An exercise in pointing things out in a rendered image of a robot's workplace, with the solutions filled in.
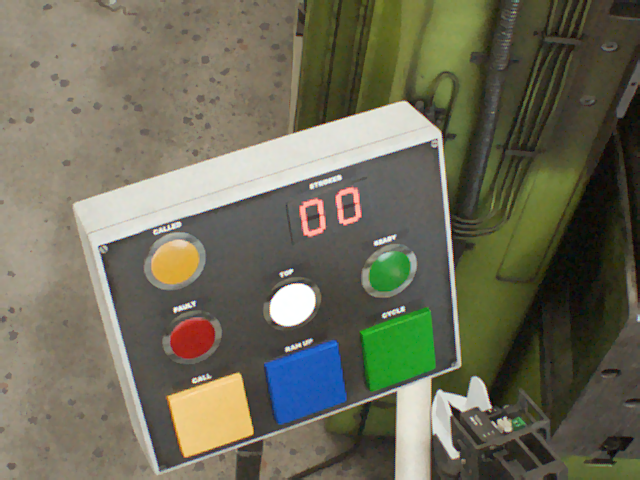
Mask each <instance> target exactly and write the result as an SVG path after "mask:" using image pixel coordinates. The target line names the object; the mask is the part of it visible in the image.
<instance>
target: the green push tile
mask: <svg viewBox="0 0 640 480"><path fill-rule="evenodd" d="M359 335H360V342H361V349H362V358H363V365H364V372H365V379H366V386H367V388H368V389H369V391H371V392H373V391H375V390H379V389H382V388H385V387H387V386H390V385H393V384H395V383H398V382H401V381H404V380H407V379H410V378H413V377H416V376H418V375H421V374H424V372H426V371H429V370H432V369H435V368H436V358H435V348H434V337H433V328H432V318H431V311H430V310H429V309H428V307H426V308H424V309H421V310H417V311H414V312H411V313H409V314H406V315H403V316H400V317H397V318H394V319H391V320H388V321H385V322H382V323H379V324H376V325H374V326H371V328H367V329H364V330H361V331H359Z"/></svg>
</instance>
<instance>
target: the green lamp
mask: <svg viewBox="0 0 640 480"><path fill-rule="evenodd" d="M409 273H410V261H409V258H408V256H407V255H406V254H404V253H402V252H399V251H391V252H386V253H384V254H382V255H381V256H379V257H378V259H377V260H376V261H375V262H374V263H373V265H372V267H371V269H370V272H369V281H370V284H371V286H372V287H373V288H374V289H375V290H377V291H379V292H389V291H394V290H396V289H398V288H399V287H401V286H402V285H403V284H404V283H405V280H406V279H407V277H408V275H409Z"/></svg>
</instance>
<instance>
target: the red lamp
mask: <svg viewBox="0 0 640 480"><path fill-rule="evenodd" d="M214 341H215V329H214V327H213V325H212V324H211V323H210V322H209V321H207V320H205V319H201V318H193V319H188V320H186V321H184V322H182V323H181V324H179V325H178V326H177V327H176V328H175V329H174V331H173V332H172V334H171V337H170V347H171V349H172V351H173V352H174V353H175V354H176V355H178V356H181V358H183V359H194V358H198V357H200V356H202V355H204V354H205V353H206V352H208V351H209V350H210V348H211V347H212V345H213V343H214Z"/></svg>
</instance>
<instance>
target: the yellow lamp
mask: <svg viewBox="0 0 640 480"><path fill-rule="evenodd" d="M198 262H199V255H198V252H197V250H196V248H195V247H194V246H193V245H192V244H191V243H189V242H187V241H182V240H176V241H171V242H169V243H166V244H164V245H162V246H161V247H160V248H159V249H158V250H157V251H156V252H155V254H154V255H153V258H152V262H151V270H152V273H153V275H154V276H155V278H156V279H158V280H160V281H161V282H164V283H167V284H176V283H180V282H183V281H185V280H187V279H188V278H189V277H190V276H191V275H193V273H194V272H195V270H196V269H197V266H198Z"/></svg>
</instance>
